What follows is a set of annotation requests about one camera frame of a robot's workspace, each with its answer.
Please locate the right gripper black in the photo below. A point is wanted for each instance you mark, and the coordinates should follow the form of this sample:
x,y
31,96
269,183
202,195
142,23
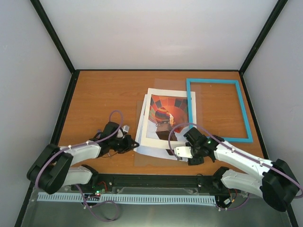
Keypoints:
x,y
196,161

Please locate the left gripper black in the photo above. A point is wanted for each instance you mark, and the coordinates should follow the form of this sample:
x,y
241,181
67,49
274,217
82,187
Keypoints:
x,y
128,145

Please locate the white photo mat board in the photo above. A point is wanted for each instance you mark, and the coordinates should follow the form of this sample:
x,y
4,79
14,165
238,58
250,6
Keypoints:
x,y
160,143

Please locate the colourful photo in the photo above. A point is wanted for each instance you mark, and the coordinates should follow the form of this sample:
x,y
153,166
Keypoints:
x,y
165,112

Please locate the blue picture frame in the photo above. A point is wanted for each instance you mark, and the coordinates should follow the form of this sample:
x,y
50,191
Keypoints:
x,y
189,81

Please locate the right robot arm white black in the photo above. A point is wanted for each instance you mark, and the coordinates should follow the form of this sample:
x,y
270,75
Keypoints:
x,y
273,181

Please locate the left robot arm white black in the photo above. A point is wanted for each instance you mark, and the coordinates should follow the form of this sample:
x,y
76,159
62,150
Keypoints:
x,y
54,168

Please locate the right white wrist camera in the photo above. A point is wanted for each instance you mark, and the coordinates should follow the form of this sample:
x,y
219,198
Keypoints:
x,y
183,152

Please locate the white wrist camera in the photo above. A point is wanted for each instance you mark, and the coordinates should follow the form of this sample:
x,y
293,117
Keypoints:
x,y
123,131
183,152

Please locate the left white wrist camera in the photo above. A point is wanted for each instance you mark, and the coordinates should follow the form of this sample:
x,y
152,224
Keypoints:
x,y
123,131

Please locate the black mounting rail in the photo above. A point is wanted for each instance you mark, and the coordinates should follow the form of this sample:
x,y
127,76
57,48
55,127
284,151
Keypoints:
x,y
202,184

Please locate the light blue slotted cable duct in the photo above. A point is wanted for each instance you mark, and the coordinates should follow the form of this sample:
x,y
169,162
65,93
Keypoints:
x,y
135,199

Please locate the black enclosure frame post right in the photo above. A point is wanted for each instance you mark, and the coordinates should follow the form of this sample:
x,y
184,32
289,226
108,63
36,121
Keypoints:
x,y
276,11

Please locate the black enclosure frame post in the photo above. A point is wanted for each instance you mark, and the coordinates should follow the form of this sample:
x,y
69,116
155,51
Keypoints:
x,y
53,34
276,11

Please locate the black enclosure frame post left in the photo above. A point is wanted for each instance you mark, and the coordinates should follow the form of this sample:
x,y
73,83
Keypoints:
x,y
53,34

